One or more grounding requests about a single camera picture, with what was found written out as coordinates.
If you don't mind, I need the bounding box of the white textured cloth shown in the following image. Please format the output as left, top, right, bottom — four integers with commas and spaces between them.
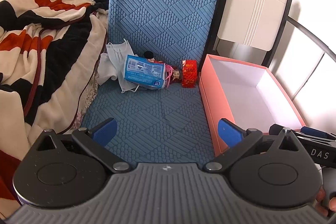
96, 53, 118, 85

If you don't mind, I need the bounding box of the floral sofa cover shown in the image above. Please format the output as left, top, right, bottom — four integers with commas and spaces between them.
69, 70, 98, 132

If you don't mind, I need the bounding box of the red foil snack packet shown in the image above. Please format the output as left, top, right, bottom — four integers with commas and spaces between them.
182, 60, 198, 88

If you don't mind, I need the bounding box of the pink feather bird toy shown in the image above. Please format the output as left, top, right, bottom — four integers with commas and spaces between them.
165, 64, 174, 88

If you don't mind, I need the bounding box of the blue wet wipes pack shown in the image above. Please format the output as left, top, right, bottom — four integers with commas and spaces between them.
123, 55, 166, 89

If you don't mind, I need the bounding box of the white surgical face mask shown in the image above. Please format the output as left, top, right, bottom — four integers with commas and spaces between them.
106, 39, 139, 93

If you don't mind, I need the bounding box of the person's right hand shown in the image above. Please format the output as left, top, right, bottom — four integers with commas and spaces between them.
314, 185, 336, 218

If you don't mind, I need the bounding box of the beige folding chair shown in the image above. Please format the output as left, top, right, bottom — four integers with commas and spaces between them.
217, 0, 335, 67

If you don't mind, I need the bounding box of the panda plush toy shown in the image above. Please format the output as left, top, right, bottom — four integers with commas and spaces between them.
143, 51, 154, 59

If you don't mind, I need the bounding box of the red black white blanket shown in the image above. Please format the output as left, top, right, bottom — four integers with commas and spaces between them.
0, 0, 112, 162

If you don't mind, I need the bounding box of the small red doll packet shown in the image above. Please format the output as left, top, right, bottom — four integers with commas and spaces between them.
170, 68, 182, 83

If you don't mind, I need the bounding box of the pink cardboard box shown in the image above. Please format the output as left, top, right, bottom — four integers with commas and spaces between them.
199, 55, 305, 156

